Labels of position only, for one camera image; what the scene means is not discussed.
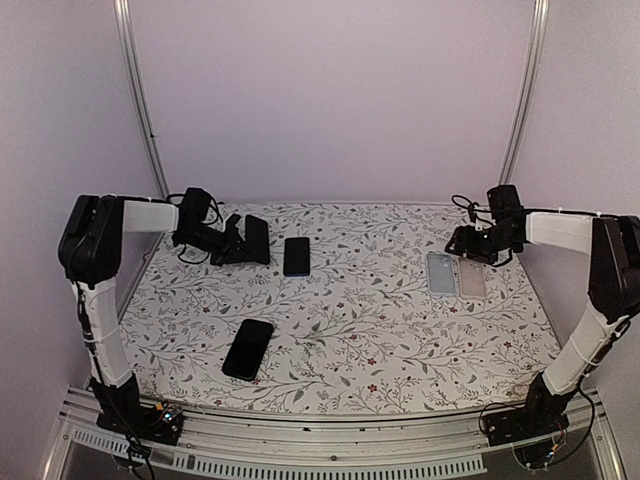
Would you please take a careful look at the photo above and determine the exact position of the beige phone case with ring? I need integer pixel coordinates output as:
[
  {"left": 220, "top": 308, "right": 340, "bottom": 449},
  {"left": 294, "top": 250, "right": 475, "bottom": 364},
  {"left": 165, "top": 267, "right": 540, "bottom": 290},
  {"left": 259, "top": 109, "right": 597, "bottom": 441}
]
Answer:
[{"left": 458, "top": 258, "right": 487, "bottom": 299}]

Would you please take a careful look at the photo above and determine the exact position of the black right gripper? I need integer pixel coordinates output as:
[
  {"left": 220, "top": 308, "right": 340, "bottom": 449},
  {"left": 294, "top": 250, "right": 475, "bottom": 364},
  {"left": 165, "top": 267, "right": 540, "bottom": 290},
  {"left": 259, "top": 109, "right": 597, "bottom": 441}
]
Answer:
[{"left": 447, "top": 224, "right": 518, "bottom": 265}]

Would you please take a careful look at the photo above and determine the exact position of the right aluminium frame post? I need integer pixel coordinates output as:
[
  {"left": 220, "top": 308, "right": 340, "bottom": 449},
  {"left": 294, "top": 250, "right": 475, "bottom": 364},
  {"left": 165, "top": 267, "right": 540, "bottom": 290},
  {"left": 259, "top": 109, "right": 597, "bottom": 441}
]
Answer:
[{"left": 498, "top": 0, "right": 550, "bottom": 186}]

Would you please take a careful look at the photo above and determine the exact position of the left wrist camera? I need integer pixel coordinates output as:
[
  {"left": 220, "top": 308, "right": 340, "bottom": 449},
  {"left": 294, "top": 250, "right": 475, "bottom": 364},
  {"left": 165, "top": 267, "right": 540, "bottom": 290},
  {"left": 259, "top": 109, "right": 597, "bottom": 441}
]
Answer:
[{"left": 224, "top": 213, "right": 241, "bottom": 234}]

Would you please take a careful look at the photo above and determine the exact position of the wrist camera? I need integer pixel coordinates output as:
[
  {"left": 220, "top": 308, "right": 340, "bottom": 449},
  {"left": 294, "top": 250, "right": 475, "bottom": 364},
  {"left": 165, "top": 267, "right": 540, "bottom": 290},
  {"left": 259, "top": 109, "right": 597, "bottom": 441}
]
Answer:
[
  {"left": 466, "top": 202, "right": 493, "bottom": 231},
  {"left": 224, "top": 213, "right": 241, "bottom": 234}
]

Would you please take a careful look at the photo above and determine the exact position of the left aluminium frame post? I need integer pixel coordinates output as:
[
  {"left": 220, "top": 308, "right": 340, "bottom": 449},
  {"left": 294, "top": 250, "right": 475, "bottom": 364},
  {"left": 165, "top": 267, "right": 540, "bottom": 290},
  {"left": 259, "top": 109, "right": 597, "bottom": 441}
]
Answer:
[{"left": 113, "top": 0, "right": 170, "bottom": 198}]

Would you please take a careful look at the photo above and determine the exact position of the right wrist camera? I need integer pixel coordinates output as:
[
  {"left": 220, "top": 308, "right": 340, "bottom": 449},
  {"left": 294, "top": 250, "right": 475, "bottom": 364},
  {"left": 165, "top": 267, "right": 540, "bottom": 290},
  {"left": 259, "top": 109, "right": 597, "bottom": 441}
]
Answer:
[{"left": 466, "top": 202, "right": 493, "bottom": 231}]

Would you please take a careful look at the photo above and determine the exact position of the front aluminium rail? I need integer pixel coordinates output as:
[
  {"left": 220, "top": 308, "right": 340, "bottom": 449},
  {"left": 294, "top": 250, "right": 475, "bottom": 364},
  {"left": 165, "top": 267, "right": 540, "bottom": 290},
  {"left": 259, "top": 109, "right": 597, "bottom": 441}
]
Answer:
[{"left": 41, "top": 388, "right": 627, "bottom": 479}]

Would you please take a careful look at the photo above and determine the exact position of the left arm base with board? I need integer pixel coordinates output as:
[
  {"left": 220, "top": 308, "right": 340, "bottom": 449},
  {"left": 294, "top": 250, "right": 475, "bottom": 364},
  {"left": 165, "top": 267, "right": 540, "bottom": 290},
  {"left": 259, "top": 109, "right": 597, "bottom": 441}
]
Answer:
[{"left": 96, "top": 402, "right": 184, "bottom": 446}]

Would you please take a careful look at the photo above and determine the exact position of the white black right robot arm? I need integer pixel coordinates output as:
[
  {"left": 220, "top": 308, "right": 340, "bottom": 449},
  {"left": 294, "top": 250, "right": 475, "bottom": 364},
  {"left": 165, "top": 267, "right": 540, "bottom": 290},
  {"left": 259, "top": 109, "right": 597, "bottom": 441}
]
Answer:
[{"left": 445, "top": 184, "right": 639, "bottom": 436}]

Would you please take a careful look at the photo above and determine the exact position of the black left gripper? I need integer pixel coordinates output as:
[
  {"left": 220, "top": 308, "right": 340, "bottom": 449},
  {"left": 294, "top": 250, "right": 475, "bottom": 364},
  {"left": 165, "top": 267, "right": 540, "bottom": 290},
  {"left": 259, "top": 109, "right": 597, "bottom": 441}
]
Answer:
[{"left": 177, "top": 222, "right": 258, "bottom": 266}]

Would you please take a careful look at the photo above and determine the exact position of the right arm base with board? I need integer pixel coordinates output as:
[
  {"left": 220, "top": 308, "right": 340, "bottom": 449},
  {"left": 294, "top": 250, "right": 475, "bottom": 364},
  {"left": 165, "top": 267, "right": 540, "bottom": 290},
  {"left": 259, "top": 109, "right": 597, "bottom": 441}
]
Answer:
[{"left": 478, "top": 401, "right": 569, "bottom": 470}]

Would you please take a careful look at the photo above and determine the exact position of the light blue phone case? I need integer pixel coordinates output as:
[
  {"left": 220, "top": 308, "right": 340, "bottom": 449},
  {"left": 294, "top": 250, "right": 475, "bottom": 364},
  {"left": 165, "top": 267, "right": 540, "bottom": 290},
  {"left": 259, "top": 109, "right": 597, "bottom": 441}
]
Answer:
[{"left": 426, "top": 253, "right": 456, "bottom": 296}]

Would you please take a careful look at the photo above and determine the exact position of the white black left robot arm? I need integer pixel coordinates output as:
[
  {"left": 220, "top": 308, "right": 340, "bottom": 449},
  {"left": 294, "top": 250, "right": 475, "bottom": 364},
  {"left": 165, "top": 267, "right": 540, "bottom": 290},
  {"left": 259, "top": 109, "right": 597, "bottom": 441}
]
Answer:
[{"left": 58, "top": 187, "right": 270, "bottom": 434}]

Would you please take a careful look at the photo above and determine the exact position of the aluminium frame post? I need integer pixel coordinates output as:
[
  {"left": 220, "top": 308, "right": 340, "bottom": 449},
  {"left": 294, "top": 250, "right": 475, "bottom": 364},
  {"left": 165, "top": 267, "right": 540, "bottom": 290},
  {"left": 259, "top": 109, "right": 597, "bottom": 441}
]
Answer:
[
  {"left": 113, "top": 0, "right": 170, "bottom": 198},
  {"left": 498, "top": 0, "right": 550, "bottom": 186}
]

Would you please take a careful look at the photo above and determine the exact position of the black phone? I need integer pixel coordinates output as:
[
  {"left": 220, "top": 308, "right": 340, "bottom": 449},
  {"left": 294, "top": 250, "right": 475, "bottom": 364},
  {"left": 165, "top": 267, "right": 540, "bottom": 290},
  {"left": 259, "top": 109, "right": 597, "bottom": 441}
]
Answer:
[
  {"left": 222, "top": 319, "right": 274, "bottom": 382},
  {"left": 283, "top": 237, "right": 311, "bottom": 277},
  {"left": 245, "top": 215, "right": 270, "bottom": 265}
]

